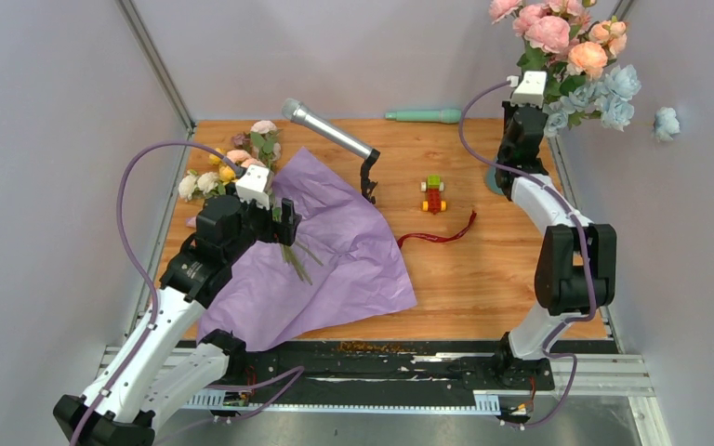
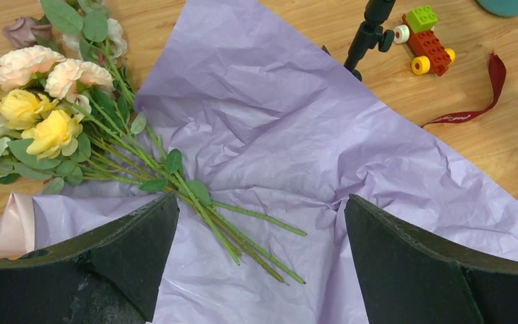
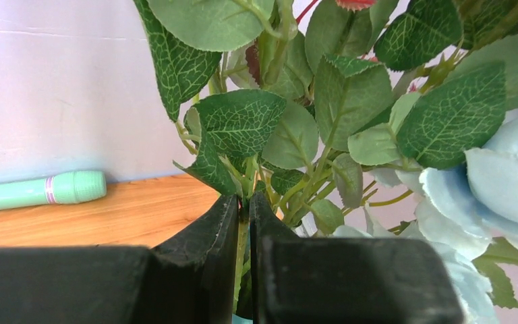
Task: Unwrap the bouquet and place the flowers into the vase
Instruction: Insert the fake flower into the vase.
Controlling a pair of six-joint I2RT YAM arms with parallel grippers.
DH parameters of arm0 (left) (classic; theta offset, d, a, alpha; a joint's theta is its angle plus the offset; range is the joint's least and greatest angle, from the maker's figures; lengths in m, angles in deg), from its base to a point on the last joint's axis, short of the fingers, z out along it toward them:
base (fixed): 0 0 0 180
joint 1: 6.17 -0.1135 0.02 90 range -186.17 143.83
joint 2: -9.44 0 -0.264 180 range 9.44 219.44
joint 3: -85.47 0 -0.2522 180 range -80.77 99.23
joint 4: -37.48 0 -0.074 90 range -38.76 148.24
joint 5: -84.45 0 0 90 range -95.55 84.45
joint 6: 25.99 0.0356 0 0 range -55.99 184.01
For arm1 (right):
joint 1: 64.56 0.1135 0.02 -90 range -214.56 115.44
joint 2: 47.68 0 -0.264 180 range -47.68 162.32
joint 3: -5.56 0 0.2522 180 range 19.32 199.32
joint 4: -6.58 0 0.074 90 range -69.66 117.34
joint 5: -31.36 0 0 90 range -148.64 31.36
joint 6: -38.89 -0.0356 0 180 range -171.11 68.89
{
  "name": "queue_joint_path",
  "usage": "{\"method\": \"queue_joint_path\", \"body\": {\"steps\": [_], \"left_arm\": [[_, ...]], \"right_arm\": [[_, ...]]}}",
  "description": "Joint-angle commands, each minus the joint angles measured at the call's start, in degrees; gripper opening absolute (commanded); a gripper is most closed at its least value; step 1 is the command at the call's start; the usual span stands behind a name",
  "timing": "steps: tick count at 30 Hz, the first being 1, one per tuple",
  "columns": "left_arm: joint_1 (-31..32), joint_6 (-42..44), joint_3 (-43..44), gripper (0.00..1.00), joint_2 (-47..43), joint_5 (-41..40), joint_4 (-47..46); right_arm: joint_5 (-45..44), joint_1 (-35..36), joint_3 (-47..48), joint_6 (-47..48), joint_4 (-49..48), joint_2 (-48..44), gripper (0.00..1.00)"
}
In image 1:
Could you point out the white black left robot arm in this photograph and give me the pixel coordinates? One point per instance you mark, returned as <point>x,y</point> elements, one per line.
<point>132,399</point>

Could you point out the black microphone tripod stand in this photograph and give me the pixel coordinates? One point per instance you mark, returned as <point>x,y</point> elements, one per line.
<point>366,184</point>

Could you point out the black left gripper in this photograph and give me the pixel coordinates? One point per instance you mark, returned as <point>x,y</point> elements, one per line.
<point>277,231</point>

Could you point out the teal cylindrical vase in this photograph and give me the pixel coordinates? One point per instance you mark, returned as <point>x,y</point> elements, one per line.
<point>490,181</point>

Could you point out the mint green toy microphone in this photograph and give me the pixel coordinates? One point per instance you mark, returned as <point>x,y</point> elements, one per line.
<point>441,116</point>

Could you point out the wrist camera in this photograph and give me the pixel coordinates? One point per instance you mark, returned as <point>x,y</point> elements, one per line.
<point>528,89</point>
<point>254,186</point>

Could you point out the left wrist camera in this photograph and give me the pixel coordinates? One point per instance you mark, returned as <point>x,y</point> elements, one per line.
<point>254,186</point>

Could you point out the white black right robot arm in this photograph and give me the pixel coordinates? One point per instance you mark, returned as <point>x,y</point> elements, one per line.
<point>575,271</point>

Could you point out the silver microphone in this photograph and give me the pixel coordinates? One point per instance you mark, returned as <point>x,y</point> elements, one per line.
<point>298,113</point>

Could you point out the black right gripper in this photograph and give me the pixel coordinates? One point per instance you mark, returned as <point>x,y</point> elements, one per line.
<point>509,110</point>

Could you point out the peach orange flower stem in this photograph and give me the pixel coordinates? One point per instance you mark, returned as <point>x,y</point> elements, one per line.
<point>602,45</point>

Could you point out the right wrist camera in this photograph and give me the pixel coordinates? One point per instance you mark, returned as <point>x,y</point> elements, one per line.
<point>528,89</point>

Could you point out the dark red printed ribbon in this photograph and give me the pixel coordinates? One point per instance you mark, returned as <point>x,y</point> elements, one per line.
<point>436,238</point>

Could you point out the purple pink wrapping paper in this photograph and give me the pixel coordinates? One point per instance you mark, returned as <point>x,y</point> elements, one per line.
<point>354,267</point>

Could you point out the pink flower stem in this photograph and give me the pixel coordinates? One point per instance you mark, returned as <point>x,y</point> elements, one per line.
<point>576,12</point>
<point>545,36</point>
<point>500,9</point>

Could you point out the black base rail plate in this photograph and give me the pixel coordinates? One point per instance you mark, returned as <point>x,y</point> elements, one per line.
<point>383,377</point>

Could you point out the toy brick car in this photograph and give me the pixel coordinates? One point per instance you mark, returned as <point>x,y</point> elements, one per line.
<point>433,188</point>

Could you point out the light blue artificial flowers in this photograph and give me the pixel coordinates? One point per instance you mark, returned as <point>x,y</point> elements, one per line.
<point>607,100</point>

